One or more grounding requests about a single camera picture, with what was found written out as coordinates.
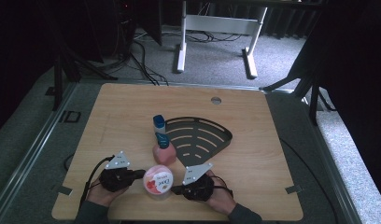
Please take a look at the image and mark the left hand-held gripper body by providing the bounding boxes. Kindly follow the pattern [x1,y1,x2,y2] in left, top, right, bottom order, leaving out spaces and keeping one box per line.
[99,150,135,193]

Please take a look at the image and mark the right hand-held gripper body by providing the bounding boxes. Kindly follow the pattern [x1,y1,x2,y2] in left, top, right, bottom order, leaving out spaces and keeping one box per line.
[181,162,215,202]

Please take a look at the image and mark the pink jar with white lid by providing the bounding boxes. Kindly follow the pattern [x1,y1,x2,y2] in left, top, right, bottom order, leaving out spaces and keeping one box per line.
[142,164,175,200]

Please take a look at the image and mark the pink bottle with blue pump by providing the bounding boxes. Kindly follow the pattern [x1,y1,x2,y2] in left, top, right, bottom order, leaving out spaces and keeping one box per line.
[151,132,177,166]

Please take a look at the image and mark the white bottle with blue cap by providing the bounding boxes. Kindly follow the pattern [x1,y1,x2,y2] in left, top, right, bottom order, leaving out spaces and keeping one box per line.
[152,114,166,138]

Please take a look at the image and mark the black slotted corner rack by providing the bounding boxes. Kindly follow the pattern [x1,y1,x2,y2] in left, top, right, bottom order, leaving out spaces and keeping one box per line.
[164,117,233,167]

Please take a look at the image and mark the person's left hand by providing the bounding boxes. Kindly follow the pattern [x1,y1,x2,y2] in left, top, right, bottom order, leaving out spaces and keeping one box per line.
[86,183,129,207]

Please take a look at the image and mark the person's right hand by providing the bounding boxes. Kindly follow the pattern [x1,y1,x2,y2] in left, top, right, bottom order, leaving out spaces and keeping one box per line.
[205,170,237,216]

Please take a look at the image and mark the grey tape strip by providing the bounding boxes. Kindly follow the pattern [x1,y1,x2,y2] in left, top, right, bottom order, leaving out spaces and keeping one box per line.
[51,185,74,197]
[285,185,303,195]

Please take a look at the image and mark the black metal stand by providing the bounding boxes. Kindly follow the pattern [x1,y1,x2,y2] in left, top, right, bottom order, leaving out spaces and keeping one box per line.
[260,71,336,125]
[51,46,118,111]

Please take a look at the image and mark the black computer tower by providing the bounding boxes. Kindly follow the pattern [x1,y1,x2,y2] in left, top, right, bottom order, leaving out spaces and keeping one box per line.
[113,0,136,57]

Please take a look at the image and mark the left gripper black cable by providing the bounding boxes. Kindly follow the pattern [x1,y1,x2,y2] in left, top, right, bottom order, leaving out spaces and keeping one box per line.
[80,156,115,206]

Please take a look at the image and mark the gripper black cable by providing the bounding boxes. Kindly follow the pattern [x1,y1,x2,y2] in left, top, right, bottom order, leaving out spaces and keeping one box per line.
[210,175,234,199]
[80,156,115,206]

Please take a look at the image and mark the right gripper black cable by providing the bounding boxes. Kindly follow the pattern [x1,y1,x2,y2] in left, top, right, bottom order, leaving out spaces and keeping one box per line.
[210,175,234,199]

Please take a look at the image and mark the short black cable loop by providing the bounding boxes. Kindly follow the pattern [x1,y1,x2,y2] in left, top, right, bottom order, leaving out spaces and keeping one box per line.
[64,153,75,172]

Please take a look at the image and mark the black rectangular bracket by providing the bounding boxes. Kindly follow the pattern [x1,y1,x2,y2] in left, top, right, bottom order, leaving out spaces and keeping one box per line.
[58,110,82,124]

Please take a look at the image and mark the grey metal rail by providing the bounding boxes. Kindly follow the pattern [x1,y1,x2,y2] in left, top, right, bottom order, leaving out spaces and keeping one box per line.
[0,82,78,216]
[303,96,364,224]

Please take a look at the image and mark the bundle of black floor cables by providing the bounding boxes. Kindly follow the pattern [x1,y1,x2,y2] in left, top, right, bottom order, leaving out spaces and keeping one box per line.
[129,40,169,87]

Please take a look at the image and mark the long black cable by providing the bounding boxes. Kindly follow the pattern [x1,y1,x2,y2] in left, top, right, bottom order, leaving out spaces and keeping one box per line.
[279,138,340,224]

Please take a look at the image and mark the cables under white desk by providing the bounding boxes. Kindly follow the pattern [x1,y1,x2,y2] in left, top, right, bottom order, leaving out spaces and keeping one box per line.
[185,29,244,44]

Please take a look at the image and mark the white desk frame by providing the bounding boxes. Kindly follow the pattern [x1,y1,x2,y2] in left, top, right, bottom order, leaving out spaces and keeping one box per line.
[174,0,269,79]

